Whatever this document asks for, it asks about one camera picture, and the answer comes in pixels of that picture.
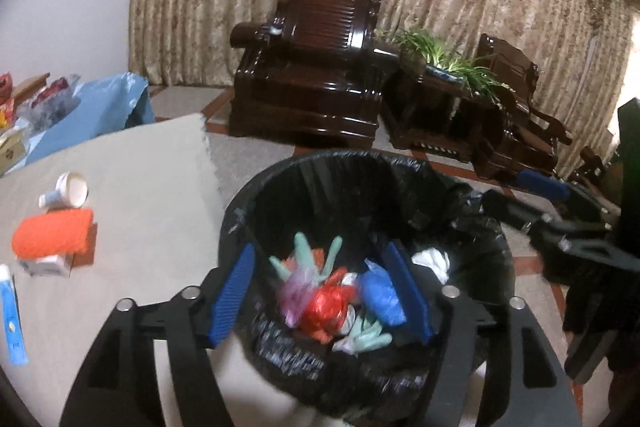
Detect dark wooden armchair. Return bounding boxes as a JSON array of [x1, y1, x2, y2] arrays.
[[471, 33, 574, 186], [228, 0, 402, 154]]

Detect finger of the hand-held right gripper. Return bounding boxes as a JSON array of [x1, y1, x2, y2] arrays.
[[515, 169, 610, 229], [478, 189, 557, 239]]

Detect small white box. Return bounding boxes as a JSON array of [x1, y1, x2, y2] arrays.
[[16, 251, 77, 279]]

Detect blue tablecloth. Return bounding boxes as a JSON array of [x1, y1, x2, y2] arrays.
[[19, 71, 155, 168]]

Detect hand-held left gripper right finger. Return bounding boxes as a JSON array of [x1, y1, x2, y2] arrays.
[[381, 240, 584, 427]]

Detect orange sponge cloth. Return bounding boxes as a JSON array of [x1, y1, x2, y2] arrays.
[[10, 208, 97, 261]]

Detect green rubber glove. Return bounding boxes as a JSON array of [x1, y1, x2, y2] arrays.
[[269, 231, 347, 289], [344, 316, 394, 354]]

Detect trash bin with black bag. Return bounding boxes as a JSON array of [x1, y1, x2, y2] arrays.
[[217, 149, 517, 427]]

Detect dark wooden side table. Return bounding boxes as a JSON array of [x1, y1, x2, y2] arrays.
[[381, 56, 502, 164]]

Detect white tissue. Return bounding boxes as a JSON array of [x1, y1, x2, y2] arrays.
[[410, 248, 452, 284]]

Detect red plastic bag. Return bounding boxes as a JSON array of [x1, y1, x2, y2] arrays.
[[299, 268, 359, 344]]

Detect wooden tissue box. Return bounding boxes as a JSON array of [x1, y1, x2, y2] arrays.
[[0, 131, 29, 176]]

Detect blue toothpaste tube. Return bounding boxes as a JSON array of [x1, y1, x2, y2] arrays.
[[0, 263, 29, 366]]

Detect white paper cup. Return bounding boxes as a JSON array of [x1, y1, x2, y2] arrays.
[[38, 171, 90, 210]]

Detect green potted plant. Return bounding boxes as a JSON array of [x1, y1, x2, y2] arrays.
[[376, 26, 512, 104]]

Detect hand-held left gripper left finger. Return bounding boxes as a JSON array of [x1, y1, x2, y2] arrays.
[[59, 242, 257, 427]]

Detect pink plastic bag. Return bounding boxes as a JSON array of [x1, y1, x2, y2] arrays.
[[278, 263, 322, 327]]

